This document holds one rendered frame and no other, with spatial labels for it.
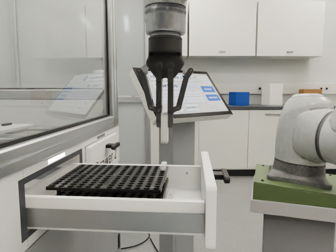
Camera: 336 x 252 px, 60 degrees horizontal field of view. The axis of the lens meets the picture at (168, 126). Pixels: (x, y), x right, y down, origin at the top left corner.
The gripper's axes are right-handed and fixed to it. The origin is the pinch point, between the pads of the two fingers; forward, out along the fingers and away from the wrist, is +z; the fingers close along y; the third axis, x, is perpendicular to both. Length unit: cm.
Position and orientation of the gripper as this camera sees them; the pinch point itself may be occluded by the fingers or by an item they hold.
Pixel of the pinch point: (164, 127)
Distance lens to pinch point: 66.7
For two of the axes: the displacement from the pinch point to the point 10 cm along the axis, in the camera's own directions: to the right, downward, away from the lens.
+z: -0.1, 9.9, 1.2
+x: -0.8, 1.2, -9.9
